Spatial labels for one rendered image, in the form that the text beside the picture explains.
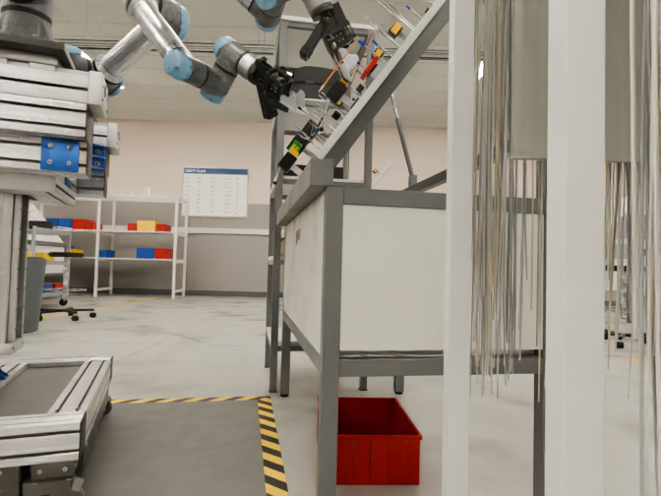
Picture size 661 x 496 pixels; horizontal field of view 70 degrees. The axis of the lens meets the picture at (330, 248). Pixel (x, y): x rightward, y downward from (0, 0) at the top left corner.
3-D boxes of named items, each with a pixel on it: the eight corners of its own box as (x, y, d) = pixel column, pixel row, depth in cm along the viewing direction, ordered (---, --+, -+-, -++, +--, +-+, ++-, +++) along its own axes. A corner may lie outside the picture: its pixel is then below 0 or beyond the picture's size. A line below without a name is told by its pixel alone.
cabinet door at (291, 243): (295, 325, 165) (298, 214, 167) (282, 310, 219) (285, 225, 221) (300, 325, 166) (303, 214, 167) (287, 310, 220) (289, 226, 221)
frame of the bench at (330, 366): (318, 538, 106) (327, 186, 109) (279, 395, 222) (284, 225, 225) (556, 520, 116) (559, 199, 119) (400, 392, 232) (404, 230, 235)
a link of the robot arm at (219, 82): (185, 86, 144) (202, 53, 141) (212, 96, 154) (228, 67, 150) (198, 97, 141) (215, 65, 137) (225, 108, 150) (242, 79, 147)
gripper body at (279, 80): (279, 83, 133) (249, 60, 136) (274, 107, 139) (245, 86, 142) (297, 75, 138) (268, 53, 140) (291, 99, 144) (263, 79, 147)
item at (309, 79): (284, 98, 239) (286, 61, 240) (280, 113, 262) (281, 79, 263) (342, 104, 245) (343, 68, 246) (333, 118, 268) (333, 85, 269)
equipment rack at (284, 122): (267, 393, 224) (278, 14, 232) (263, 365, 284) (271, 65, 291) (369, 391, 233) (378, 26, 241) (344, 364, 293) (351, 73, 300)
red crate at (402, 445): (319, 486, 131) (320, 435, 132) (316, 435, 170) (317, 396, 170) (421, 486, 132) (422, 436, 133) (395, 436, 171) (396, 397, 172)
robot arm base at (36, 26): (-19, 34, 116) (-17, -5, 116) (0, 59, 130) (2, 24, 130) (51, 45, 121) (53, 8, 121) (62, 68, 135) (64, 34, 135)
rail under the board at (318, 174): (310, 185, 108) (310, 156, 108) (276, 225, 224) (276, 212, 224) (333, 186, 109) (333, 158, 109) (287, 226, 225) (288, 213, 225)
